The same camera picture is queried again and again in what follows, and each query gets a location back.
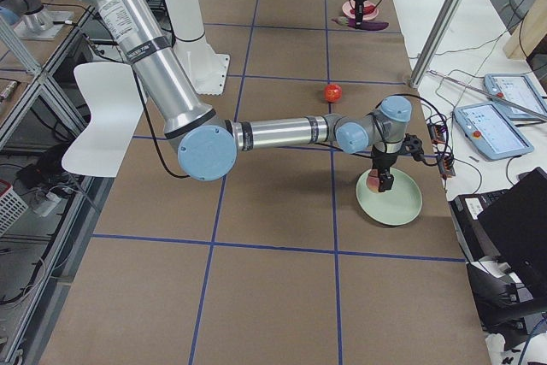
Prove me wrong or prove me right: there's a peach fruit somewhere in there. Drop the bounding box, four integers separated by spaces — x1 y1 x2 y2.
366 169 380 193

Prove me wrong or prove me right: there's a purple eggplant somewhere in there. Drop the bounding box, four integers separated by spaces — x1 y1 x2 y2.
332 16 389 32

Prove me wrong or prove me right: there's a red chili pepper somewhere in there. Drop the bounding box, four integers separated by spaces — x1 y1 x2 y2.
347 4 376 15

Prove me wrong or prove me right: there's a third robot arm grey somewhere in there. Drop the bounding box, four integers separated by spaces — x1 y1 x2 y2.
1 0 74 40

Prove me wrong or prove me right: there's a pink plate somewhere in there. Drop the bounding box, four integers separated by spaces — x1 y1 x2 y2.
342 0 379 21

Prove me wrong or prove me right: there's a light green plate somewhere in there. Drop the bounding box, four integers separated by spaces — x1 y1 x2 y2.
356 168 422 226

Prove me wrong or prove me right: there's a near blue teach pendant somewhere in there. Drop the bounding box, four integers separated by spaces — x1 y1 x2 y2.
453 103 534 161

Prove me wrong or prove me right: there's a blue teach pendant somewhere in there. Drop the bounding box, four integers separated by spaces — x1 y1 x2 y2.
484 74 546 115
453 103 534 161

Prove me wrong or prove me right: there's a black laptop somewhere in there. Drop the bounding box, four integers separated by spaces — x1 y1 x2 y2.
450 167 546 297

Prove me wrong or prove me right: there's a far blue teach pendant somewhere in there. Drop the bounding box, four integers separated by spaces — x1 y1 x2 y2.
484 74 546 115

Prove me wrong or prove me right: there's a white chair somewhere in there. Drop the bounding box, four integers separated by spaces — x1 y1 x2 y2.
62 62 143 178

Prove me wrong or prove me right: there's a white basket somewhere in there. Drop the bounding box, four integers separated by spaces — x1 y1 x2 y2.
0 180 28 235

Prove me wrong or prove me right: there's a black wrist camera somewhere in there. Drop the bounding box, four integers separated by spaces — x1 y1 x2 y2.
400 133 426 162

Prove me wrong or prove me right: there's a black camera cable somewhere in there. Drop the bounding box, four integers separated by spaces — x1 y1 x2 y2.
375 93 456 168

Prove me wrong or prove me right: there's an aluminium frame post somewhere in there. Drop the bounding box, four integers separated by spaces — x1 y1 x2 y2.
409 0 462 89

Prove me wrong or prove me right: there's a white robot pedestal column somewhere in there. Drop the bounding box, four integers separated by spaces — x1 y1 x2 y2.
165 0 230 95

